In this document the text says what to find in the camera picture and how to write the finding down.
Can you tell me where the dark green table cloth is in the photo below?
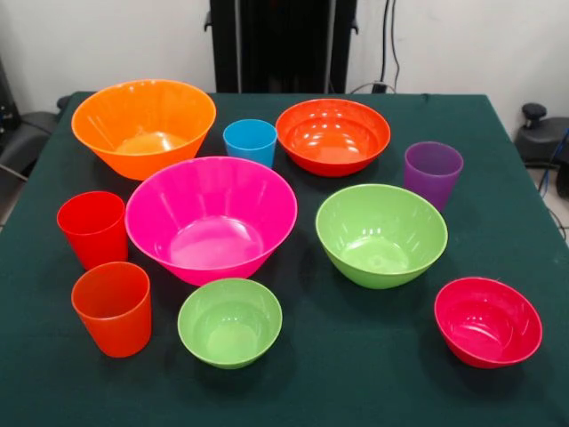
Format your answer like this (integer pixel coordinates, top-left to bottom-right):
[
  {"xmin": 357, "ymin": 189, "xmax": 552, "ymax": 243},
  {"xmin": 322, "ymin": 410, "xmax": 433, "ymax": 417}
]
[{"xmin": 0, "ymin": 91, "xmax": 569, "ymax": 427}]

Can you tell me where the black wall cable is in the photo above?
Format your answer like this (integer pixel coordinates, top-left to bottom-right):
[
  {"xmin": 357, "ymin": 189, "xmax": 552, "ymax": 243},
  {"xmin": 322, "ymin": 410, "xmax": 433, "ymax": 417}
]
[{"xmin": 380, "ymin": 0, "xmax": 402, "ymax": 91}]

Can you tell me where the small green bowl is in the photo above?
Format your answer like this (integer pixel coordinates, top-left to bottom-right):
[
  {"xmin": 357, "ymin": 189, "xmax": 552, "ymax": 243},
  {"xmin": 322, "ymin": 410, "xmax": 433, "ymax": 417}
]
[{"xmin": 177, "ymin": 278, "xmax": 284, "ymax": 370}]

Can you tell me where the small pink bowl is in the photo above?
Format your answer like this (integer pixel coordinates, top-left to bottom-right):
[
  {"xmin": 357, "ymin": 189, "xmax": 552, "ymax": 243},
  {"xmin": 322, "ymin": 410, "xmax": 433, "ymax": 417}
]
[{"xmin": 434, "ymin": 277, "xmax": 544, "ymax": 370}]

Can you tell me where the black pedestal leg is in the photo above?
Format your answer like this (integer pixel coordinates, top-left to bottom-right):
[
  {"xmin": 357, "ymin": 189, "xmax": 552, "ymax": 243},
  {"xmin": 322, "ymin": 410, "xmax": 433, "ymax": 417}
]
[
  {"xmin": 0, "ymin": 110, "xmax": 59, "ymax": 179},
  {"xmin": 514, "ymin": 102, "xmax": 569, "ymax": 199}
]

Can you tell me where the large green bowl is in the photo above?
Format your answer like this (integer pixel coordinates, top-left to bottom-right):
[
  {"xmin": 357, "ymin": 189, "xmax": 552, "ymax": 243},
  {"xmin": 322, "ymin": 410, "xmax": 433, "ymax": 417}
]
[{"xmin": 315, "ymin": 183, "xmax": 449, "ymax": 291}]

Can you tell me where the red cup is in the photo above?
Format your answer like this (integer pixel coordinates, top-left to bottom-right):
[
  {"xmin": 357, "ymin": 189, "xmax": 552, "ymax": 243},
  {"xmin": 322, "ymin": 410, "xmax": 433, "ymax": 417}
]
[{"xmin": 56, "ymin": 190, "xmax": 130, "ymax": 271}]

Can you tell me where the large orange bowl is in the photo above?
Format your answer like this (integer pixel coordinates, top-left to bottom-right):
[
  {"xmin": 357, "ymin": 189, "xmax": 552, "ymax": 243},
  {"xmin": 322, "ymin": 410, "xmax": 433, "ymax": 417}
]
[{"xmin": 70, "ymin": 78, "xmax": 218, "ymax": 181}]

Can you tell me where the red-orange cup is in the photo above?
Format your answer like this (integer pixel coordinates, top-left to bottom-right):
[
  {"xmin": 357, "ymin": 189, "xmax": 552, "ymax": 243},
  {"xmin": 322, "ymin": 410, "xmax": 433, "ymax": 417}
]
[{"xmin": 70, "ymin": 261, "xmax": 153, "ymax": 359}]

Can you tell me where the red-orange bowl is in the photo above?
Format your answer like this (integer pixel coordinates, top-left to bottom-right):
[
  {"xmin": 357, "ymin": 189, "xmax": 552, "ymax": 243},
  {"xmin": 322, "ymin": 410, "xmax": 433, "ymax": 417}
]
[{"xmin": 275, "ymin": 98, "xmax": 392, "ymax": 178}]

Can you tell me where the blue cup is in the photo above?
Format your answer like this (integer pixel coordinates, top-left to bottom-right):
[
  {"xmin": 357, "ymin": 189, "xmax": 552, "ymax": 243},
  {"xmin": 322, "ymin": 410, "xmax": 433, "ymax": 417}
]
[{"xmin": 222, "ymin": 118, "xmax": 278, "ymax": 169}]

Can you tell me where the large pink bowl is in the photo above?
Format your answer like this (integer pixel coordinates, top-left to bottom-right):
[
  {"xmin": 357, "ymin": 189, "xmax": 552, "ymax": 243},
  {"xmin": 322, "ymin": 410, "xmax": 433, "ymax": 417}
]
[{"xmin": 124, "ymin": 156, "xmax": 299, "ymax": 287}]

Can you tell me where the purple cup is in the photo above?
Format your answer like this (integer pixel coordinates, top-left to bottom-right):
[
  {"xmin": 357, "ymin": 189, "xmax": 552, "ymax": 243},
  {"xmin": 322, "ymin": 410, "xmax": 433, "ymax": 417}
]
[{"xmin": 403, "ymin": 141, "xmax": 465, "ymax": 213}]

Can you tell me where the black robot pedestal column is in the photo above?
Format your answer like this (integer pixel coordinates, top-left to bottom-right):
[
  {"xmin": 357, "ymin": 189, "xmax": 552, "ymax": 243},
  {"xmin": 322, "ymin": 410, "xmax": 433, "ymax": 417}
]
[{"xmin": 204, "ymin": 0, "xmax": 359, "ymax": 94}]

